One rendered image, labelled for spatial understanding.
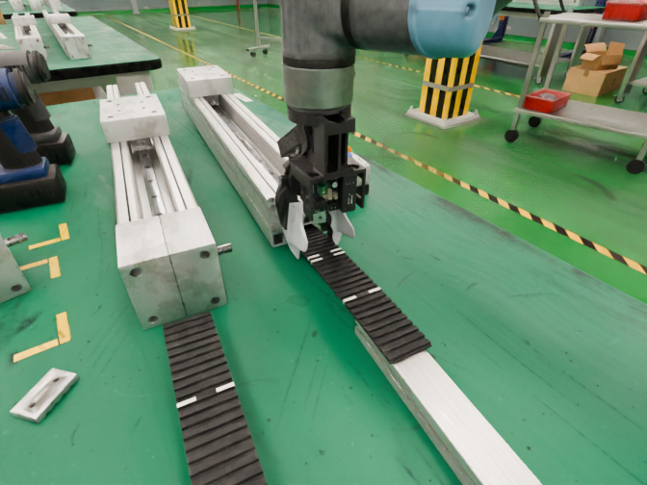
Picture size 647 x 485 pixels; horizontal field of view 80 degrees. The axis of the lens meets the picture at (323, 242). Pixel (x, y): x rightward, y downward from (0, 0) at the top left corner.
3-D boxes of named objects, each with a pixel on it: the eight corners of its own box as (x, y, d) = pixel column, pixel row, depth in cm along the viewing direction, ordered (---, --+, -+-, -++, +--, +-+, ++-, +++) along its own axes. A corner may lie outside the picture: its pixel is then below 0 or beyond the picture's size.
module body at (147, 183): (212, 264, 55) (200, 213, 50) (137, 284, 51) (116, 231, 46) (152, 112, 113) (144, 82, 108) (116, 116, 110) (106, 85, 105)
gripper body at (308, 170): (308, 227, 44) (305, 123, 37) (282, 194, 50) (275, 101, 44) (365, 212, 47) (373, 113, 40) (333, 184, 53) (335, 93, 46)
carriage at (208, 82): (235, 104, 100) (231, 76, 96) (192, 109, 96) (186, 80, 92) (220, 89, 112) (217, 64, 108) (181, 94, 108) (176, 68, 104)
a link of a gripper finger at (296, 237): (291, 279, 50) (303, 216, 45) (275, 254, 54) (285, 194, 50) (312, 276, 51) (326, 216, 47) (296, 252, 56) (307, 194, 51)
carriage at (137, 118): (173, 148, 75) (165, 113, 71) (112, 158, 71) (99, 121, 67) (163, 124, 87) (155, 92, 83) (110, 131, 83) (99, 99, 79)
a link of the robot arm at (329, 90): (271, 59, 41) (339, 53, 44) (274, 103, 44) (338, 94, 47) (298, 72, 36) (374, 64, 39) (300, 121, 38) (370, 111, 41)
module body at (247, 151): (330, 231, 61) (331, 184, 56) (271, 247, 58) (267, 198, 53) (217, 104, 120) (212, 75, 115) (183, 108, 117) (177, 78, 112)
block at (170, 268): (246, 298, 49) (236, 237, 43) (142, 330, 44) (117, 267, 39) (228, 259, 55) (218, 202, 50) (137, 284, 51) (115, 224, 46)
